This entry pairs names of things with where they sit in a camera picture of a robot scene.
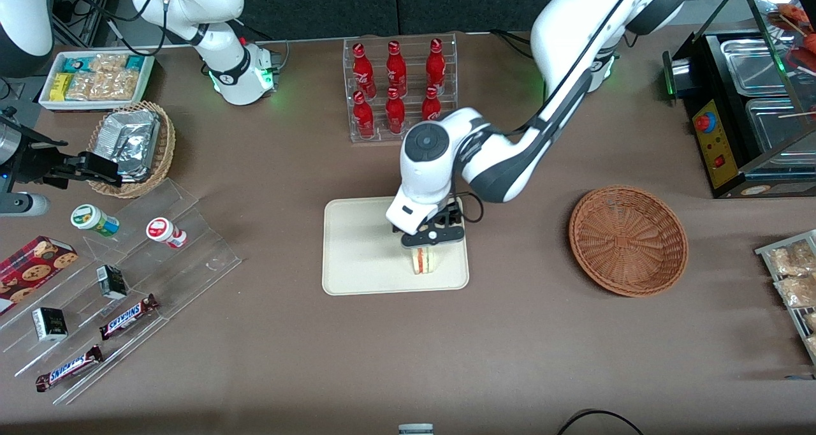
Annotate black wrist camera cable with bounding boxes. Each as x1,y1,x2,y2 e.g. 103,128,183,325
456,191,484,224

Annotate black cable loop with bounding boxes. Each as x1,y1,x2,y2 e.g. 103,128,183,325
557,409,645,435

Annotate clear bag of snacks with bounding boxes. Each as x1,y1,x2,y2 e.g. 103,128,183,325
775,274,816,308
768,240,816,276

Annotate green lid white cup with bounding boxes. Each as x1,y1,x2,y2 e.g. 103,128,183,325
70,203,120,238

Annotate red lid white cup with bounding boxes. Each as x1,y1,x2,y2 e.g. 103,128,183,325
145,217,188,249

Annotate black food warmer cabinet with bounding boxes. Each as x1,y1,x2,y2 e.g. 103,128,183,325
662,0,816,200

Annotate clear bag of crackers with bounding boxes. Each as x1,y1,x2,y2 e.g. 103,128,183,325
67,54,142,102

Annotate black base cables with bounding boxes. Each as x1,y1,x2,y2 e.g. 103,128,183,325
491,30,536,58

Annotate triangular sandwich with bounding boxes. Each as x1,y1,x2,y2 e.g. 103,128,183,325
411,247,441,276

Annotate brown wicker basket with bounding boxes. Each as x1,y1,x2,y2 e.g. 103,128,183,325
568,185,689,297

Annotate red cola bottle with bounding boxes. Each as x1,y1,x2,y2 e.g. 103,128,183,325
421,85,442,123
385,40,408,98
352,91,375,140
425,38,447,96
384,87,407,136
352,42,377,99

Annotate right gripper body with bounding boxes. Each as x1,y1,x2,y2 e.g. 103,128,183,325
0,124,71,188

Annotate cream plastic tray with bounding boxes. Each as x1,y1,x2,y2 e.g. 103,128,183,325
322,193,470,296

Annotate white snack box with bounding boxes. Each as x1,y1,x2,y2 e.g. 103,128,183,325
38,49,156,112

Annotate red skewered food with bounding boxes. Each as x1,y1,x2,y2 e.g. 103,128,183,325
778,1,816,56

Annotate small black carton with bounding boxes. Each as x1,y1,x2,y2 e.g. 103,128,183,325
32,307,69,342
96,264,128,300

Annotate silver foil package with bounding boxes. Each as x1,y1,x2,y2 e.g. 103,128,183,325
96,108,161,182

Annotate clear acrylic bottle rack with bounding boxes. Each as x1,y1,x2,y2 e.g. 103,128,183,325
343,32,458,144

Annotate dark equipment frame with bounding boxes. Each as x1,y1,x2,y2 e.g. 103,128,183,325
51,0,125,48

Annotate red cookie box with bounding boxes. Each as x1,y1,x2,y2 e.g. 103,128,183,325
0,235,79,316

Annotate tray of packaged snacks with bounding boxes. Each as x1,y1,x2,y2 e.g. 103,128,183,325
755,230,816,365

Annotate steel food pan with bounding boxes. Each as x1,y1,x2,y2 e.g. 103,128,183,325
720,38,796,98
745,97,816,169

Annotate snickers bar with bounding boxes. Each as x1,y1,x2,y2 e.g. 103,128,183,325
99,293,160,341
35,344,104,392

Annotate clear acrylic stepped stand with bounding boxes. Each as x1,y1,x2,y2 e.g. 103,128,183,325
0,179,243,405

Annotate light wicker basket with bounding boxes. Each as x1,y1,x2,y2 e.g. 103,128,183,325
86,100,177,198

